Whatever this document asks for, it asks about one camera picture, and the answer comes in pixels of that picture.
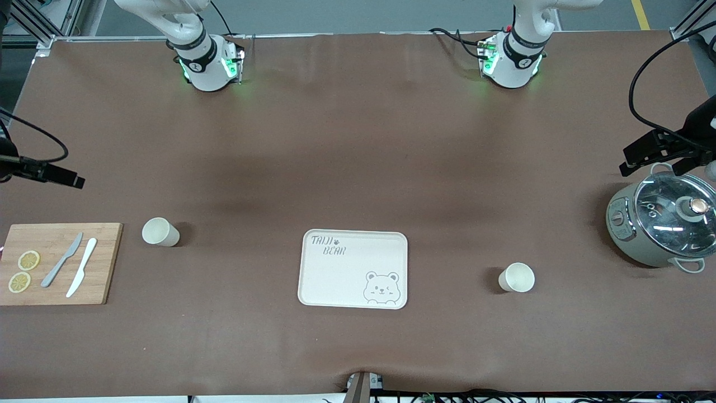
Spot white IKEA cup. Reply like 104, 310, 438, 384
142, 217, 181, 247
498, 263, 535, 293

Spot glass pot lid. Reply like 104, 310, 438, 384
633, 171, 716, 258

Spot grey electric cooking pot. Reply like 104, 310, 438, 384
606, 163, 706, 274

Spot grey plastic knife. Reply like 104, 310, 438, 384
41, 232, 84, 288

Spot yellow floor tape strip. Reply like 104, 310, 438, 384
631, 0, 651, 30

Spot white plastic knife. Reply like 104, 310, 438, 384
66, 238, 98, 298

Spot bamboo cutting board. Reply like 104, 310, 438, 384
0, 223, 123, 306

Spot brown table cover mat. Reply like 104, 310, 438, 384
0, 31, 716, 399

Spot cream bear print tray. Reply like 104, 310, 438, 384
297, 229, 408, 310

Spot aluminium frame profile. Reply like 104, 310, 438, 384
671, 0, 716, 43
0, 0, 84, 46

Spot black base power cable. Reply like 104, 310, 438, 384
210, 0, 247, 40
428, 27, 493, 59

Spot metal table edge bracket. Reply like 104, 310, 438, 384
345, 371, 384, 403

